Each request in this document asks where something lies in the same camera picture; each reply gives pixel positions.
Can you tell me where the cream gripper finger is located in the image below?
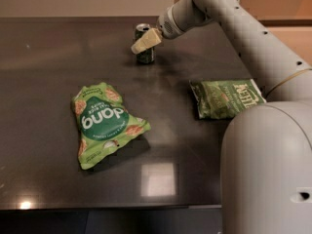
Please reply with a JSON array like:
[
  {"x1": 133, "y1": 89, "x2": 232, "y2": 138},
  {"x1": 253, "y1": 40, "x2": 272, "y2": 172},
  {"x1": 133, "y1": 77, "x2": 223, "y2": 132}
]
[{"x1": 131, "y1": 28, "x2": 162, "y2": 55}]

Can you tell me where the green soda can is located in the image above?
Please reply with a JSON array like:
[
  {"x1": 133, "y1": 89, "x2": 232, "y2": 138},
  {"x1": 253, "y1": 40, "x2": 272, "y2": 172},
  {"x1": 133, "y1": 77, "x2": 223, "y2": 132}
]
[{"x1": 135, "y1": 23, "x2": 155, "y2": 64}]

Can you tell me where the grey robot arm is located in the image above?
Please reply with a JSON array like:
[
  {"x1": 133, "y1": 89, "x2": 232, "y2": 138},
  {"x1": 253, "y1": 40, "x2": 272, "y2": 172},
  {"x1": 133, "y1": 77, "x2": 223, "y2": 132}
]
[{"x1": 132, "y1": 0, "x2": 312, "y2": 234}]

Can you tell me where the green kettle chips bag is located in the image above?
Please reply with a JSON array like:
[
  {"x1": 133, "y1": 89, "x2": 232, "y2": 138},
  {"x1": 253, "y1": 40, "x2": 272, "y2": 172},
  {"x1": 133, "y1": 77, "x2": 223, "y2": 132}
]
[{"x1": 190, "y1": 79, "x2": 266, "y2": 120}]

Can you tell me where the green dang chips bag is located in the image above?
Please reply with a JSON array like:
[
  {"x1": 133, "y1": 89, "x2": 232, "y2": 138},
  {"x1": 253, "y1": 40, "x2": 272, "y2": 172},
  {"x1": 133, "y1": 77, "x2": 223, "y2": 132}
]
[{"x1": 72, "y1": 83, "x2": 151, "y2": 170}]

